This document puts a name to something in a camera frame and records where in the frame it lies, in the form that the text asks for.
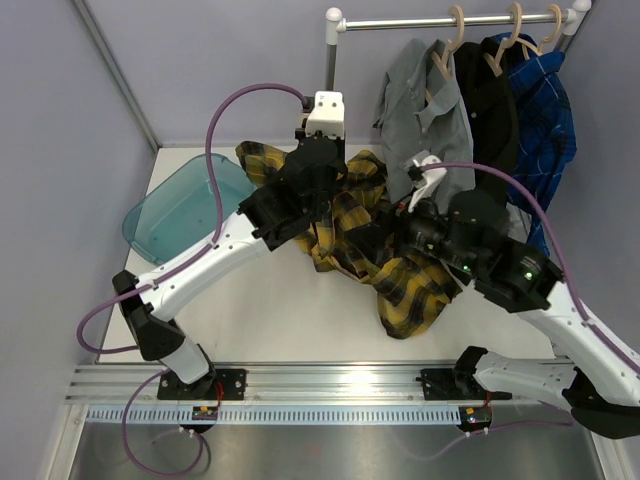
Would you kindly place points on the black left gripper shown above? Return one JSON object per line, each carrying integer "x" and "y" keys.
{"x": 339, "y": 153}

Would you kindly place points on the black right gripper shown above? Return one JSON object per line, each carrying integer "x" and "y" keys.
{"x": 371, "y": 237}

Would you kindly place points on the yellow plaid shirt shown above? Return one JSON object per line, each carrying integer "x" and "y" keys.
{"x": 411, "y": 291}

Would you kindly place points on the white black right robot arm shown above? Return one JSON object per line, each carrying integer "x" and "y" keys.
{"x": 600, "y": 386}

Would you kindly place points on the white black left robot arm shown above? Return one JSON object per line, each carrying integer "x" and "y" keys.
{"x": 299, "y": 194}

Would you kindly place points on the grey shirt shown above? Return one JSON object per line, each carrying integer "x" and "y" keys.
{"x": 419, "y": 110}

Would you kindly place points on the wooden hanger of grey shirt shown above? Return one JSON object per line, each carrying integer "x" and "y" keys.
{"x": 441, "y": 62}

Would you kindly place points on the black shirt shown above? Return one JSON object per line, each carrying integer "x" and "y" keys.
{"x": 490, "y": 105}

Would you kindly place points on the blue plaid shirt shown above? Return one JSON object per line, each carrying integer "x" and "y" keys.
{"x": 547, "y": 140}

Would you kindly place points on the wooden hanger of black shirt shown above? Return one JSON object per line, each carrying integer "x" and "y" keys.
{"x": 494, "y": 61}

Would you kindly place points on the teal plastic tub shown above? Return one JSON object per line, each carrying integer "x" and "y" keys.
{"x": 175, "y": 215}

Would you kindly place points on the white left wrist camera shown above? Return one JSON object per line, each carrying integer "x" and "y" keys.
{"x": 327, "y": 116}

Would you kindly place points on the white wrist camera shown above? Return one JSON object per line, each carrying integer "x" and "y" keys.
{"x": 426, "y": 173}
{"x": 327, "y": 116}

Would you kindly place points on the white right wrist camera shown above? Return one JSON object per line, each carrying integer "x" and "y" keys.
{"x": 426, "y": 173}

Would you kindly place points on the aluminium mounting rail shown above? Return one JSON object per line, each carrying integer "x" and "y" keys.
{"x": 270, "y": 383}

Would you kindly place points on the white slotted cable duct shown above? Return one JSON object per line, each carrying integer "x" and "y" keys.
{"x": 276, "y": 415}

